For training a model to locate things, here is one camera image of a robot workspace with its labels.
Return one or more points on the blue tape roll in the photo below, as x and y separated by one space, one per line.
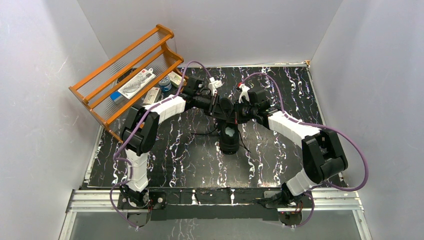
165 84

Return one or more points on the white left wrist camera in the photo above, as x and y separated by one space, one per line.
214 85

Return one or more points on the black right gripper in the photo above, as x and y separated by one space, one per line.
238 118

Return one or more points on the aluminium frame rail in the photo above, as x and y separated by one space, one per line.
325 199

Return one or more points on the blue eraser block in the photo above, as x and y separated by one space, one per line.
116 97

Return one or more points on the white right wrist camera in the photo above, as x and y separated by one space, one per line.
244 93

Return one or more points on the orange wooden shelf rack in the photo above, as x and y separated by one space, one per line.
150 52

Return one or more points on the white ruler set package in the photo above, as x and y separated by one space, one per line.
137 83

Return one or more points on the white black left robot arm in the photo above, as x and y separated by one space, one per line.
141 127

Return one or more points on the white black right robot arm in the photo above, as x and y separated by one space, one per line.
322 153

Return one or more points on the beige rectangular box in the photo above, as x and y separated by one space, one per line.
152 96

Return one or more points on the black mesh shoe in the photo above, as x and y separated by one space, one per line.
228 128

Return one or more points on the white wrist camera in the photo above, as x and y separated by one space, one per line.
214 85
244 93

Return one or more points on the small green white box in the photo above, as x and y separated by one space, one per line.
175 78

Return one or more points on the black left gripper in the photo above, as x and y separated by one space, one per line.
215 106

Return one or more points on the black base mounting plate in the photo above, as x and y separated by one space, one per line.
174 203

